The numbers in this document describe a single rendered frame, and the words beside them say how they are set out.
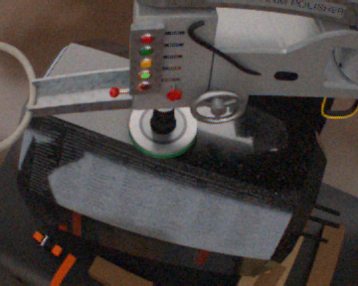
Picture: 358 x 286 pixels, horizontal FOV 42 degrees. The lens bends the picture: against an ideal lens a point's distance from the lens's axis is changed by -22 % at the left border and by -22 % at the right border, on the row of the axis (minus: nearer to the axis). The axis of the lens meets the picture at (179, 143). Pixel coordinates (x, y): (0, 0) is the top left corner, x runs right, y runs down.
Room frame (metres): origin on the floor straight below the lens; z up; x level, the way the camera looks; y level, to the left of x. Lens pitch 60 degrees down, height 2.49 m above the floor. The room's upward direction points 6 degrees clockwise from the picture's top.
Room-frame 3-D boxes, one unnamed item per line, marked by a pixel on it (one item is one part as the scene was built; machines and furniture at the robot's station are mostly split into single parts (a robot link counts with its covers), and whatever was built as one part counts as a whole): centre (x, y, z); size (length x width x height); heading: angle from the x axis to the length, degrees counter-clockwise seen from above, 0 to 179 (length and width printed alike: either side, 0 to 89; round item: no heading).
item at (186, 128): (0.97, 0.06, 0.92); 0.21 x 0.21 x 0.01
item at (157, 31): (0.85, 0.10, 1.42); 0.08 x 0.03 x 0.28; 101
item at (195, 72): (0.99, -0.02, 1.37); 0.36 x 0.22 x 0.45; 101
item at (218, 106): (0.88, -0.08, 1.24); 0.15 x 0.10 x 0.15; 101
